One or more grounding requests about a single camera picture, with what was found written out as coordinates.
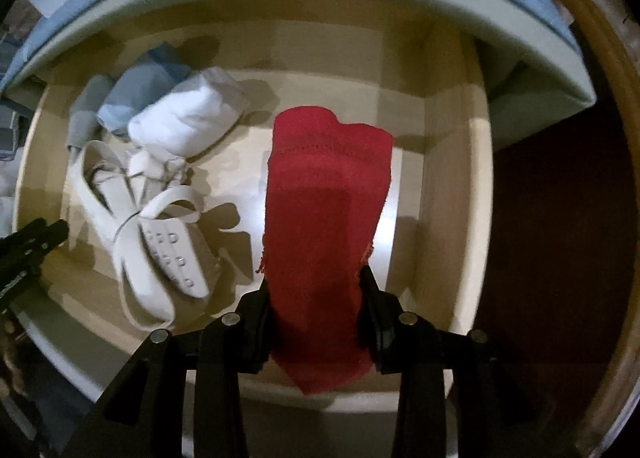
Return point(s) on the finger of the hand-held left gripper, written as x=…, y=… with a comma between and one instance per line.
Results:
x=50, y=234

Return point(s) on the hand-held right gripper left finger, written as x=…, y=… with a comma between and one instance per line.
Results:
x=250, y=338

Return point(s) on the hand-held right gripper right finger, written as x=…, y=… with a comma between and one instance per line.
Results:
x=387, y=338

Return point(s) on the red underwear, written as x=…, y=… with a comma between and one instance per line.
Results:
x=320, y=238

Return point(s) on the light wooden drawer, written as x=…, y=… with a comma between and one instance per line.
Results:
x=440, y=218

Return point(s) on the light blue underwear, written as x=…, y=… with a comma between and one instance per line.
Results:
x=135, y=87

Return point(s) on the white underwear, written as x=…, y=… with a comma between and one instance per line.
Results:
x=185, y=112

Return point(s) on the grey folded cloth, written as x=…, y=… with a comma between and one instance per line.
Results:
x=7, y=135

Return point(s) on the beige bra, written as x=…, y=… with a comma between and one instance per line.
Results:
x=170, y=248

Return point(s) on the grey rolled sock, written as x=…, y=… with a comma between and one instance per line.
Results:
x=85, y=107

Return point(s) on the grey upholstered bed frame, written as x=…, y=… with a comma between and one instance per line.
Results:
x=525, y=52

